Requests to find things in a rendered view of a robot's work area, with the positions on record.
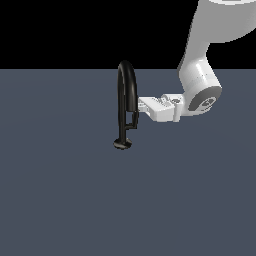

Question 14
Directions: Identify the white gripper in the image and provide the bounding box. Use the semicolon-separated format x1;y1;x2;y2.
137;93;185;123

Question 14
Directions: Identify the black faucet handle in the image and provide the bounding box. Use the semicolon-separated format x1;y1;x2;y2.
124;109;140;131

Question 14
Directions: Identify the black arched faucet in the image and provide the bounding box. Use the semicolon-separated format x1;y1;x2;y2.
113;59;139;151

